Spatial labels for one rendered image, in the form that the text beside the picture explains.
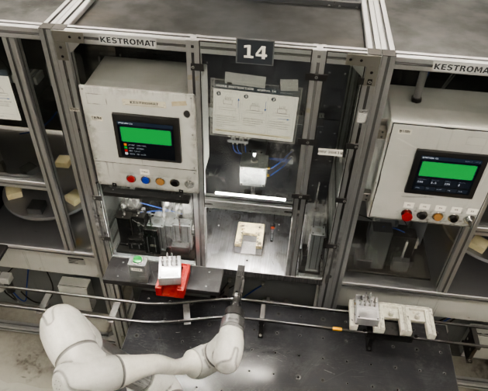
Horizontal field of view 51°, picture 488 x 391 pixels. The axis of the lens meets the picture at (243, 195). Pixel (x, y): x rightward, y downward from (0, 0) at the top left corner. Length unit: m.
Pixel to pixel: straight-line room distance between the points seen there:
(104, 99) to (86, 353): 0.89
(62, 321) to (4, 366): 1.82
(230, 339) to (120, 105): 0.93
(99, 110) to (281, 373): 1.35
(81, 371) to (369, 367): 1.38
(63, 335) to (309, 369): 1.20
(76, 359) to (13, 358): 1.90
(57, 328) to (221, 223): 1.24
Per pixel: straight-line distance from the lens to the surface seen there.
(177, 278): 2.28
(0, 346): 3.54
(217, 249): 2.52
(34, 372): 3.37
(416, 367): 2.56
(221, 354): 1.88
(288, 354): 2.46
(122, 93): 1.92
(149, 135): 1.96
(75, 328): 1.64
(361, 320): 2.34
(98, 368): 1.57
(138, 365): 1.66
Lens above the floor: 2.77
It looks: 42 degrees down
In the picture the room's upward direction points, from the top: 2 degrees clockwise
